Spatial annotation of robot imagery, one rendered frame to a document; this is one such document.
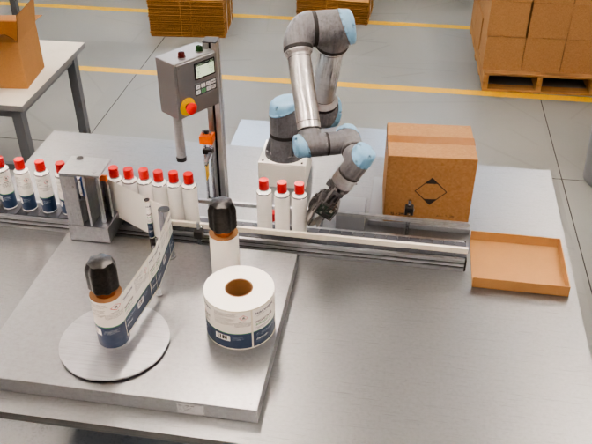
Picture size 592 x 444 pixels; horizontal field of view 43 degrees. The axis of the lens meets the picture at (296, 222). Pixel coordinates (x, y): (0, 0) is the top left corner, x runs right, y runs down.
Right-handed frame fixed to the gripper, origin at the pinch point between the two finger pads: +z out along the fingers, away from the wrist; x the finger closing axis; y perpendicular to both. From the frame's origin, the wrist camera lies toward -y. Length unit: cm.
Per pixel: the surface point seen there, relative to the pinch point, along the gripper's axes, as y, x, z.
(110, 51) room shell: -340, -137, 187
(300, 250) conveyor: 6.0, 2.0, 8.4
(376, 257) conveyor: 6.0, 24.1, -4.5
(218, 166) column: -12.6, -35.4, 7.9
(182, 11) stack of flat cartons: -381, -105, 143
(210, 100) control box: -9, -49, -16
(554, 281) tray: 7, 75, -32
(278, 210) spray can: 3.0, -11.7, 0.4
